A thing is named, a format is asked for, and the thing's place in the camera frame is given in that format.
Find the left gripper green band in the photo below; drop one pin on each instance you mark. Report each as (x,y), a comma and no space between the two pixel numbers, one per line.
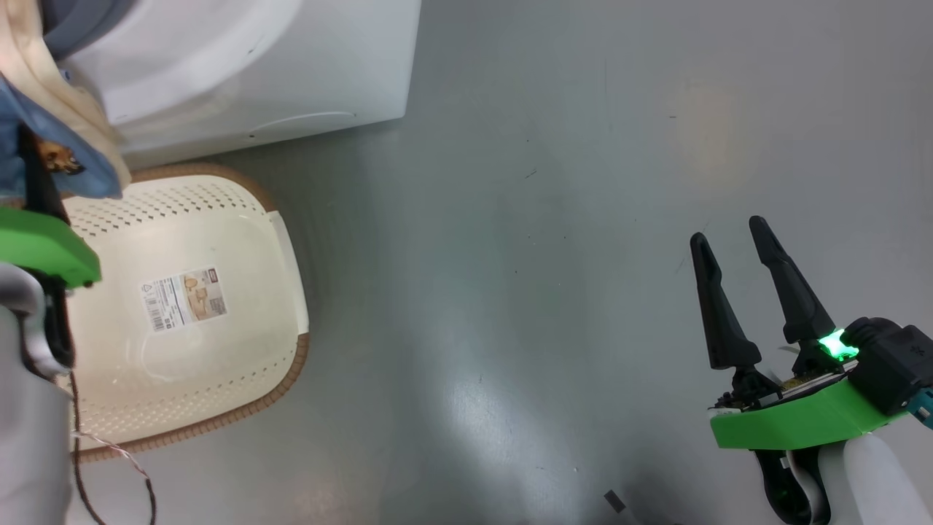
(44,244)

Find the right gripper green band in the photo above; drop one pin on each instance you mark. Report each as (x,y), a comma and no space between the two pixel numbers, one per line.
(794,419)

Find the cream garment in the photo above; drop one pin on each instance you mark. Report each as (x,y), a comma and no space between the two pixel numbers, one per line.
(44,73)

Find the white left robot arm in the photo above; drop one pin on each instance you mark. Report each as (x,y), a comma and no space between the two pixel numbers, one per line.
(29,437)

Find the paper label inside basket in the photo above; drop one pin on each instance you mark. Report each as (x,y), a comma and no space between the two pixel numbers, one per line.
(184,299)

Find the cream perforated laundry basket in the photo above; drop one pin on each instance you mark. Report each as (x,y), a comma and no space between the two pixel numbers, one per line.
(219,364)

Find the white front-load washing machine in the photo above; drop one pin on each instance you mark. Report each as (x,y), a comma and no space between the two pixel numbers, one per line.
(291,65)

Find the dark floor tape scrap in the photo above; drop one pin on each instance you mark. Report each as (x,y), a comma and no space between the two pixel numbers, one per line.
(614,500)

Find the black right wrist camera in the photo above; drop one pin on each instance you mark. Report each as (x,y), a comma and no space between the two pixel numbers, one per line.
(893,364)

